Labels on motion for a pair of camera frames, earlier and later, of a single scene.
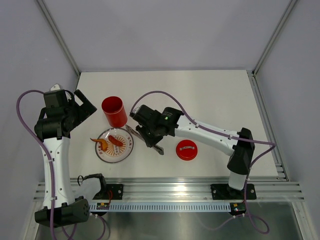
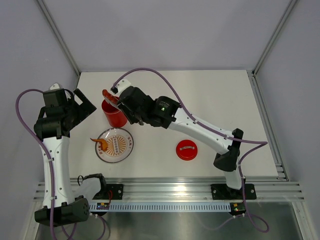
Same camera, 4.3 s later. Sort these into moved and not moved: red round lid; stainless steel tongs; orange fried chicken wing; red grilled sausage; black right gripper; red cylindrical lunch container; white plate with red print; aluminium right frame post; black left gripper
Moved: black right gripper; stainless steel tongs; red grilled sausage
Not moved: aluminium right frame post; red round lid; white plate with red print; black left gripper; red cylindrical lunch container; orange fried chicken wing
